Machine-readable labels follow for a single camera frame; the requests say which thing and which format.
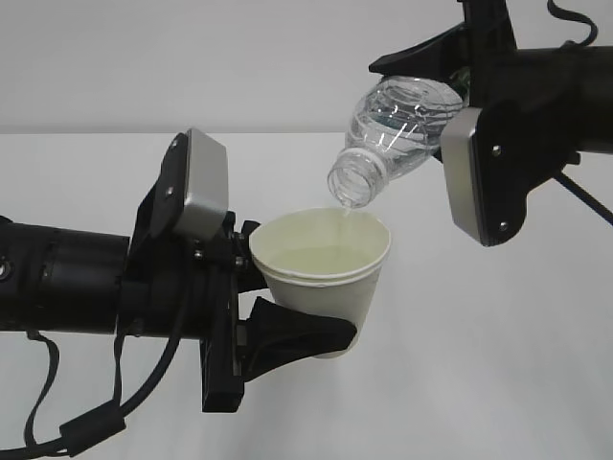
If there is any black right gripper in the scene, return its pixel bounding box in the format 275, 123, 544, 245
368, 0, 517, 107

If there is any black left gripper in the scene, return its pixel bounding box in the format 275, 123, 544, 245
193, 211, 357, 412

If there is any white paper cup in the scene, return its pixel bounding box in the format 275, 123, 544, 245
248, 207, 393, 334

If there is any clear water bottle green label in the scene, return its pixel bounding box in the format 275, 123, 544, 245
327, 76, 465, 209

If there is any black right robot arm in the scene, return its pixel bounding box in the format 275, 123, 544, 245
369, 1, 612, 246

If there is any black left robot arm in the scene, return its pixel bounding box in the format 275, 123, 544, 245
1, 129, 357, 413

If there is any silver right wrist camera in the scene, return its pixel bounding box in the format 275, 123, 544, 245
440, 107, 497, 247

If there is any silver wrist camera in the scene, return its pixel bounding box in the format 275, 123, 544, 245
440, 107, 497, 247
174, 127, 229, 241

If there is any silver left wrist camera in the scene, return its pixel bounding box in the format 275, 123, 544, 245
174, 127, 229, 241

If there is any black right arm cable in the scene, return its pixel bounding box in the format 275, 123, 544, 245
545, 0, 613, 218

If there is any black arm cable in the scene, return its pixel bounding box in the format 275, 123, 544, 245
0, 287, 188, 456
545, 0, 613, 218

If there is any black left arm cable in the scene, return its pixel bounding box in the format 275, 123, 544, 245
0, 287, 188, 456

